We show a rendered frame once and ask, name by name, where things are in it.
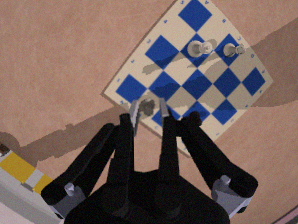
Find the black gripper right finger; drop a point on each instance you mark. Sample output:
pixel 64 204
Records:
pixel 231 186

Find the blue and cream chessboard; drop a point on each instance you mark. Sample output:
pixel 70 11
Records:
pixel 219 88

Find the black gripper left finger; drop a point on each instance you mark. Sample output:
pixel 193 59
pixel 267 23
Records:
pixel 77 182

